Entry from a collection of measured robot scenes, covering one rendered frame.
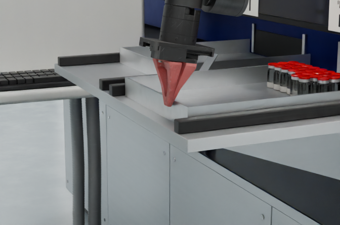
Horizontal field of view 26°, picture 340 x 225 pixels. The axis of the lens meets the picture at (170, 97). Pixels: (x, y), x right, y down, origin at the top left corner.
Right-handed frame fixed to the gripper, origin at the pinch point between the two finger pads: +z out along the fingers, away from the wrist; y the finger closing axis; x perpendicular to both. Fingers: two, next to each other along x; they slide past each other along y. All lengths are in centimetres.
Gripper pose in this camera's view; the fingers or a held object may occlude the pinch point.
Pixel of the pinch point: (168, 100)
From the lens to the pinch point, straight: 114.3
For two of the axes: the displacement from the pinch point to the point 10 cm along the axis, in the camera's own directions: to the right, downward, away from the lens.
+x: -4.2, -1.9, 8.9
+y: 9.0, 0.8, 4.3
